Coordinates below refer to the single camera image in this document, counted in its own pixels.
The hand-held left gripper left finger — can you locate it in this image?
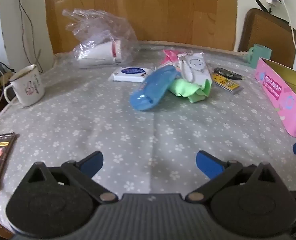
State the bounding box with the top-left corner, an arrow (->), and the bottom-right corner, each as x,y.
26,151 -> 119,204

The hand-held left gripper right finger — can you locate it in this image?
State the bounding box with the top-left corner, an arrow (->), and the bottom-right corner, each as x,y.
185,151 -> 283,203

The pink tin box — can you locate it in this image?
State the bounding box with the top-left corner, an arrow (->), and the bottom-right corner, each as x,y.
254,57 -> 296,140

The grey floral tablecloth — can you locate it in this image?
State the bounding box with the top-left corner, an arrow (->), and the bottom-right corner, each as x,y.
0,41 -> 296,233

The green cloth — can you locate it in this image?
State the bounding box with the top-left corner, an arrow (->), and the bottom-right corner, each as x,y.
168,78 -> 213,104

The yellow packet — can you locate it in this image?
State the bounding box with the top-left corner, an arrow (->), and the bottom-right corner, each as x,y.
211,73 -> 242,93

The black flat item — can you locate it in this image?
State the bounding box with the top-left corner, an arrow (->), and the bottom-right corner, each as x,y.
213,67 -> 244,80

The white wet wipes packet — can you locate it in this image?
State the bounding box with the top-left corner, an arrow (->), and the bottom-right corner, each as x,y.
108,67 -> 153,83

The blue plastic case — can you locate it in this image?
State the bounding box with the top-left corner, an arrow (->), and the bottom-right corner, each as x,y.
129,65 -> 178,111

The white enamel mug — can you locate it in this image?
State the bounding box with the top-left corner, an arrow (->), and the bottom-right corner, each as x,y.
4,64 -> 45,107

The teal mug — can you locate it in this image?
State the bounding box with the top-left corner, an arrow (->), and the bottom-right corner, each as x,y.
246,44 -> 272,68

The stack of white paper cups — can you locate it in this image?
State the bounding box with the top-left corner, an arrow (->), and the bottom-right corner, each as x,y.
77,39 -> 122,64

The pink packet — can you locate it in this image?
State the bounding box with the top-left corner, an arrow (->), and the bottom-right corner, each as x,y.
160,49 -> 183,68

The brown chair back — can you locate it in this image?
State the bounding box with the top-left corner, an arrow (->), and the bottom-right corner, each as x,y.
238,8 -> 296,69

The clear plastic bag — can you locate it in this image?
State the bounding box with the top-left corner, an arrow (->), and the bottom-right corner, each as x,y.
62,8 -> 141,69

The wooden headboard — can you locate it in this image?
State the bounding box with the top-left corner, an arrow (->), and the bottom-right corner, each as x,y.
44,0 -> 239,54

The white power strip with cord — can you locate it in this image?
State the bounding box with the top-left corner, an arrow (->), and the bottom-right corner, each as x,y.
179,52 -> 212,85

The white cable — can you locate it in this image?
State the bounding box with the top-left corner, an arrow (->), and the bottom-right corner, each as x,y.
276,0 -> 296,74

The black hanging cable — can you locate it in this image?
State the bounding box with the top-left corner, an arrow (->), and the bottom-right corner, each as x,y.
12,0 -> 42,68

